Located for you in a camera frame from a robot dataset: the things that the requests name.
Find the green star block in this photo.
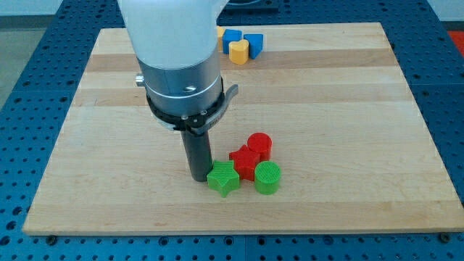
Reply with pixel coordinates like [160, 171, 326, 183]
[207, 160, 240, 198]

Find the green cylinder block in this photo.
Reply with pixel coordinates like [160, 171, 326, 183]
[254, 161, 281, 195]

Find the yellow block behind arm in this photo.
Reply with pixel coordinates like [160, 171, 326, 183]
[216, 25, 225, 52]

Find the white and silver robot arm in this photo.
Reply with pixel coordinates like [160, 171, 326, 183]
[117, 0, 239, 136]

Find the wooden board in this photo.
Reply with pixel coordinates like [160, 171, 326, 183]
[23, 22, 463, 236]

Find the red cylinder block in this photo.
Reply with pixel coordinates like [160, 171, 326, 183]
[247, 132, 273, 161]

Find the red star block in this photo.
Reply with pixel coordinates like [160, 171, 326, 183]
[229, 145, 260, 181]

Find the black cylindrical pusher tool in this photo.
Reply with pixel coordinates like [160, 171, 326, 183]
[181, 131, 213, 182]

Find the yellow heart block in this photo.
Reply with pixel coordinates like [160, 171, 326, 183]
[228, 39, 249, 65]

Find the blue triangle block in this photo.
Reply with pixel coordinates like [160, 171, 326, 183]
[244, 33, 264, 59]

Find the blue cube block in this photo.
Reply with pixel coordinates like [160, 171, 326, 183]
[221, 29, 242, 54]

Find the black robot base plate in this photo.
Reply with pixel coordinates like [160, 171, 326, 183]
[225, 0, 281, 12]

